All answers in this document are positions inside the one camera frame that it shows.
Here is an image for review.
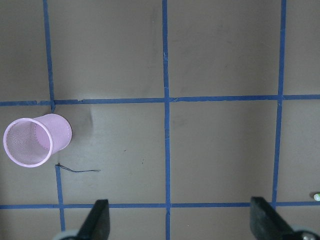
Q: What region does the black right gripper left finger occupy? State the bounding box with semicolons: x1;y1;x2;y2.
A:
76;199;110;240

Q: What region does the green highlighter pen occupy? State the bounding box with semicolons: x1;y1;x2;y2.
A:
310;192;320;202

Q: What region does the pink mesh cup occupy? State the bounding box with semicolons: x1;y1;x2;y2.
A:
3;113;73;168

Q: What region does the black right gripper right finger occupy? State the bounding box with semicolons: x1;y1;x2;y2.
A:
250;196;294;240

